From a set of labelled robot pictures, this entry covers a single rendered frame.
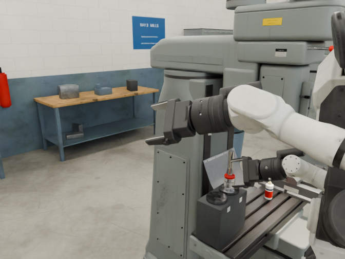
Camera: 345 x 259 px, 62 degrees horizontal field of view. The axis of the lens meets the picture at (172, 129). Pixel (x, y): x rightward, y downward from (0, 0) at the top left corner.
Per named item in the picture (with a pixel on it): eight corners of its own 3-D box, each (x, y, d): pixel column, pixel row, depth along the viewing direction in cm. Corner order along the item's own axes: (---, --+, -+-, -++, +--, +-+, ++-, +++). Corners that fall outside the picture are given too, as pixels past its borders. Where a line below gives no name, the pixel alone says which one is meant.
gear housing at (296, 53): (324, 62, 136) (327, 40, 134) (303, 65, 120) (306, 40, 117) (260, 59, 159) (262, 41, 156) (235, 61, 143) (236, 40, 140)
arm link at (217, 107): (221, 142, 71) (268, 136, 66) (206, 122, 63) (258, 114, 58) (223, 103, 76) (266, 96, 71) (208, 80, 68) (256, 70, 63)
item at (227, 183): (227, 191, 125) (228, 180, 123) (221, 186, 129) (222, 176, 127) (236, 189, 127) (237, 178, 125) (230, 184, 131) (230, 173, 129)
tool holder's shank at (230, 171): (229, 177, 124) (230, 152, 121) (224, 173, 127) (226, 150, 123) (234, 175, 125) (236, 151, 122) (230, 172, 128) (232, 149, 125)
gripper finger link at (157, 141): (144, 138, 73) (165, 135, 70) (150, 143, 76) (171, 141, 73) (142, 144, 72) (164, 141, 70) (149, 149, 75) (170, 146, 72)
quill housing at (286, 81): (306, 126, 147) (315, 62, 138) (288, 135, 133) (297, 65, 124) (271, 119, 160) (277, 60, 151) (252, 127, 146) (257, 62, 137)
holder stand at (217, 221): (244, 225, 134) (247, 187, 128) (218, 250, 118) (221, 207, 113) (222, 216, 142) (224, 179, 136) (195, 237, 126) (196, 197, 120)
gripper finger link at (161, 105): (155, 111, 80) (175, 108, 77) (149, 105, 77) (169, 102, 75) (156, 106, 81) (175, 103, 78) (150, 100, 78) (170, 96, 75)
